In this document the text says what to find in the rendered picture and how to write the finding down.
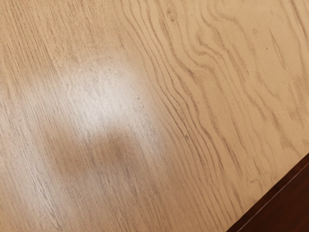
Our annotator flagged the dark brown wooden cabinet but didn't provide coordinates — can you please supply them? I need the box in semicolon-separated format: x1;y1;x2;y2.
226;154;309;232

